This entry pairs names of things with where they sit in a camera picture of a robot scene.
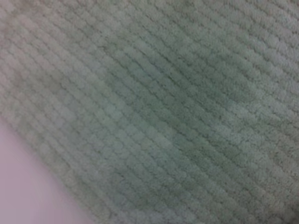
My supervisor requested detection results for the pale green ribbed towel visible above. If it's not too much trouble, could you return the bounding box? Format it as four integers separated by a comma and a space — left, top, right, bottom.
0, 0, 299, 224

